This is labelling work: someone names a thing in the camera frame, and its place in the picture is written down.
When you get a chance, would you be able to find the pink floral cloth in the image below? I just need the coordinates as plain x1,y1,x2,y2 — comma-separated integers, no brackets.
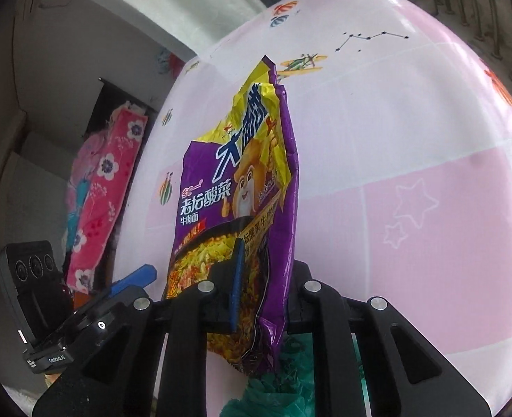
62,102,149,295

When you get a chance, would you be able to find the purple yellow noodle wrapper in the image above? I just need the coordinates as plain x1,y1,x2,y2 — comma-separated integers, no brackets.
164,57,298,376

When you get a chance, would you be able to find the teal plastic bag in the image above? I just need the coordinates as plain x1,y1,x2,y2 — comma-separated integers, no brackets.
218,333,365,417

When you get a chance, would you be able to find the pink patterned tablecloth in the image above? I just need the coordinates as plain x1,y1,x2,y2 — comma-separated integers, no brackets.
114,0,512,412

